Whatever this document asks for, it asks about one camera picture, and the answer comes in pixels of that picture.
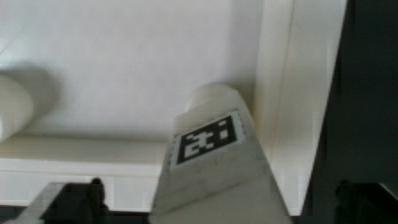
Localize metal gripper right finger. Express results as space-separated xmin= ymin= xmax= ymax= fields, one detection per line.
xmin=334 ymin=181 xmax=398 ymax=224

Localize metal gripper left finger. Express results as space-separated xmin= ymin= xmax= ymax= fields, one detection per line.
xmin=10 ymin=178 xmax=108 ymax=224

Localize white table leg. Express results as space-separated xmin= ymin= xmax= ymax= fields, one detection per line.
xmin=149 ymin=84 xmax=293 ymax=224

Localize white square tabletop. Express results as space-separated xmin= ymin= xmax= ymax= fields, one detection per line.
xmin=0 ymin=0 xmax=348 ymax=215

